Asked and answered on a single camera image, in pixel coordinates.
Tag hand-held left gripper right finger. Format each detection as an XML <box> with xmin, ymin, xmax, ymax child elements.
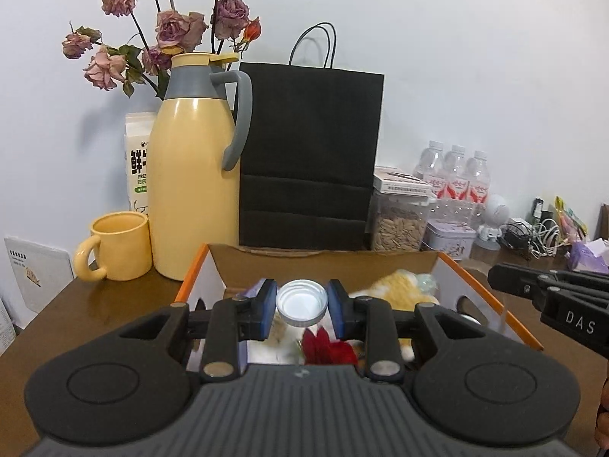
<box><xmin>327</xmin><ymin>279</ymin><xmax>483</xmax><ymax>382</ymax></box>

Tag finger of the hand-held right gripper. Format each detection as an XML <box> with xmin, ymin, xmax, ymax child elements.
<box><xmin>497</xmin><ymin>263</ymin><xmax>609</xmax><ymax>289</ymax></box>
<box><xmin>488</xmin><ymin>265</ymin><xmax>549</xmax><ymax>302</ymax></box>

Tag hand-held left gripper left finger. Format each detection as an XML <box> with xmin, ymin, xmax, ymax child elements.
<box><xmin>119</xmin><ymin>278</ymin><xmax>279</xmax><ymax>382</ymax></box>

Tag white bottle cap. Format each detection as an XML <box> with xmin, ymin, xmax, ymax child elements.
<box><xmin>275</xmin><ymin>279</ymin><xmax>329</xmax><ymax>328</ymax></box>

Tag red cardboard box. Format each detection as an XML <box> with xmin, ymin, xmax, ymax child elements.
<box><xmin>172</xmin><ymin>243</ymin><xmax>544</xmax><ymax>372</ymax></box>

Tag yellow white plush toy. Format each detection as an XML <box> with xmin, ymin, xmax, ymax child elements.
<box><xmin>250</xmin><ymin>269</ymin><xmax>441</xmax><ymax>366</ymax></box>

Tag person's right hand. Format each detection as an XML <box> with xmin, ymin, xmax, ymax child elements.
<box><xmin>595</xmin><ymin>380</ymin><xmax>609</xmax><ymax>449</ymax></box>

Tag purple tissue pack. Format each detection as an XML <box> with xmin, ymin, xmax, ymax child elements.
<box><xmin>566</xmin><ymin>240</ymin><xmax>609</xmax><ymax>274</ymax></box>

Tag red artificial flower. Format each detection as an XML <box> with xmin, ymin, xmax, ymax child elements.
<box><xmin>301</xmin><ymin>326</ymin><xmax>359</xmax><ymax>366</ymax></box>

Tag colourful snack packets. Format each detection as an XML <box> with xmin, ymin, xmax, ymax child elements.
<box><xmin>554</xmin><ymin>196</ymin><xmax>589</xmax><ymax>243</ymax></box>

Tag white robot figure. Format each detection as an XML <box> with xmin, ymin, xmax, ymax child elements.
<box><xmin>476</xmin><ymin>194</ymin><xmax>510</xmax><ymax>251</ymax></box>

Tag pale printed tin box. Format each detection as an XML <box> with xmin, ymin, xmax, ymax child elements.
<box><xmin>422</xmin><ymin>219</ymin><xmax>477</xmax><ymax>262</ymax></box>

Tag clear seed container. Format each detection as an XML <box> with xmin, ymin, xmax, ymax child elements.
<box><xmin>370</xmin><ymin>166</ymin><xmax>436</xmax><ymax>252</ymax></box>

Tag clear water bottle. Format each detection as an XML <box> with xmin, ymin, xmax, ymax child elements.
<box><xmin>440</xmin><ymin>144</ymin><xmax>470</xmax><ymax>222</ymax></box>
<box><xmin>464</xmin><ymin>150</ymin><xmax>491</xmax><ymax>224</ymax></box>
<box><xmin>413</xmin><ymin>140</ymin><xmax>445</xmax><ymax>191</ymax></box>

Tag yellow thermos jug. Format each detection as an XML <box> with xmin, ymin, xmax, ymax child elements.
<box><xmin>147</xmin><ymin>52</ymin><xmax>254</xmax><ymax>281</ymax></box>

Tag yellow mug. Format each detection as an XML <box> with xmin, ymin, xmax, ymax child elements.
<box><xmin>73</xmin><ymin>211</ymin><xmax>154</xmax><ymax>283</ymax></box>

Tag black paper bag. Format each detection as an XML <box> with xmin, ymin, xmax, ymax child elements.
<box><xmin>238</xmin><ymin>22</ymin><xmax>385</xmax><ymax>251</ymax></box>

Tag white milk carton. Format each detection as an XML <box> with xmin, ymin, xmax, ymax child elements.
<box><xmin>124</xmin><ymin>112</ymin><xmax>160</xmax><ymax>215</ymax></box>

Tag white booklet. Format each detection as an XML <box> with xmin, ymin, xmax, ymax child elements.
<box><xmin>4</xmin><ymin>235</ymin><xmax>74</xmax><ymax>315</ymax></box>

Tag dried rose bouquet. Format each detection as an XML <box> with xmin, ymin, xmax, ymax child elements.
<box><xmin>62</xmin><ymin>0</ymin><xmax>262</xmax><ymax>101</ymax></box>

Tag white cable bundle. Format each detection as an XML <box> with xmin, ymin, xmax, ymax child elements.
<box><xmin>523</xmin><ymin>219</ymin><xmax>568</xmax><ymax>260</ymax></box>

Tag black cable bundle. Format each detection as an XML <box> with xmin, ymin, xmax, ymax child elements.
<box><xmin>499</xmin><ymin>221</ymin><xmax>534</xmax><ymax>251</ymax></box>

